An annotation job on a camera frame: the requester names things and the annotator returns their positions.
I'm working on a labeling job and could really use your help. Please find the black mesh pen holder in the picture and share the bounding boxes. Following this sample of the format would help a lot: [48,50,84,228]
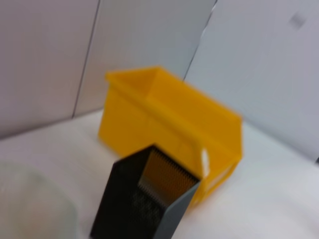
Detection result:
[89,143,202,239]

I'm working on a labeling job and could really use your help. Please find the pale green glass fruit plate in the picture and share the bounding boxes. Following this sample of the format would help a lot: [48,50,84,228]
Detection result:
[0,161,79,239]

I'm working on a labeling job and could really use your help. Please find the yellow plastic bin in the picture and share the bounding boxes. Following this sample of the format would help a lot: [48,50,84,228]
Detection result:
[98,65,244,215]

